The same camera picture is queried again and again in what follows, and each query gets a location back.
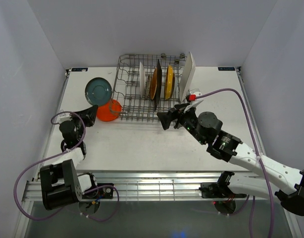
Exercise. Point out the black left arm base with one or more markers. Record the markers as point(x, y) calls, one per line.
point(106, 192)

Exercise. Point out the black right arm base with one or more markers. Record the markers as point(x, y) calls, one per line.
point(213, 190)

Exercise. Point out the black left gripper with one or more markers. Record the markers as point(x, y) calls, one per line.
point(89, 115)

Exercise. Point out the woven bamboo round plate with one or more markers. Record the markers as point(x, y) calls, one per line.
point(153, 84)

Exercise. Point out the black label back left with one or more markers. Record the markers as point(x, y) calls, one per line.
point(77, 69)

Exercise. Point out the white plate striped rim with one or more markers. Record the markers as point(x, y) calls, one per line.
point(142, 80)

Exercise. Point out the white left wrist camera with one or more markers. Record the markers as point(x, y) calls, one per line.
point(61, 117)

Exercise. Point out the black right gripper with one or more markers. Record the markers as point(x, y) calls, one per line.
point(166, 118)

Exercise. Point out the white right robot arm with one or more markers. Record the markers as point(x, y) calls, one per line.
point(289, 181)

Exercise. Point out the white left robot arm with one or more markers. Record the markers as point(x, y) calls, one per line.
point(60, 184)

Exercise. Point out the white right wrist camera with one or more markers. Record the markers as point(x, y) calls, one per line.
point(193, 98)

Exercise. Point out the black xdof label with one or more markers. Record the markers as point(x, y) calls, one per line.
point(226, 69)

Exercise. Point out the speckled beige oval plate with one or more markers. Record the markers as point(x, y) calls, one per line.
point(148, 87)

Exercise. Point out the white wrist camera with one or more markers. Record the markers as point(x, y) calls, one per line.
point(61, 117)
point(193, 98)

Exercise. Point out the yellow polka dot plate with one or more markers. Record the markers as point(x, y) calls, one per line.
point(169, 83)

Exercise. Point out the grey wire dish rack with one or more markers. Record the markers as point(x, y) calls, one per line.
point(126, 89)

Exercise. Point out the white rectangular plate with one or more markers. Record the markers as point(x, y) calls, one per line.
point(187, 76)

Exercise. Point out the green square glazed plate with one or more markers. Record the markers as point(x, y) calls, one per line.
point(158, 87)

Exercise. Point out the orange round plate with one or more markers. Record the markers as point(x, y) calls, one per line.
point(110, 111)

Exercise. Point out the dark teal round plate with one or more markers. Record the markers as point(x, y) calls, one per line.
point(98, 91)

